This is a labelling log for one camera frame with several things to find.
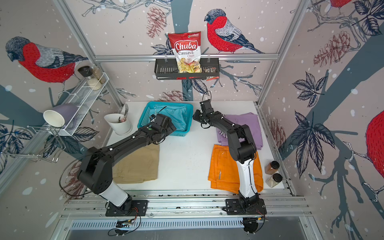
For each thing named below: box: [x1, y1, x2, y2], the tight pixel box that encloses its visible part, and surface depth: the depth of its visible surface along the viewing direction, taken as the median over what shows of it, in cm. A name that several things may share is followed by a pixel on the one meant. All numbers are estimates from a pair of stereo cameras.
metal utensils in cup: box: [118, 103, 129, 123], surface depth 103 cm
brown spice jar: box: [264, 160, 280, 175], surface depth 81 cm
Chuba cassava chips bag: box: [167, 31, 202, 73], surface depth 83 cm
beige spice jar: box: [265, 173, 283, 188], surface depth 81 cm
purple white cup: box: [43, 103, 80, 128], surface depth 64 cm
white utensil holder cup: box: [104, 113, 131, 136], surface depth 100 cm
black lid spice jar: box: [77, 65, 94, 77], surface depth 80 cm
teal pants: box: [149, 105, 187, 132], surface depth 108 cm
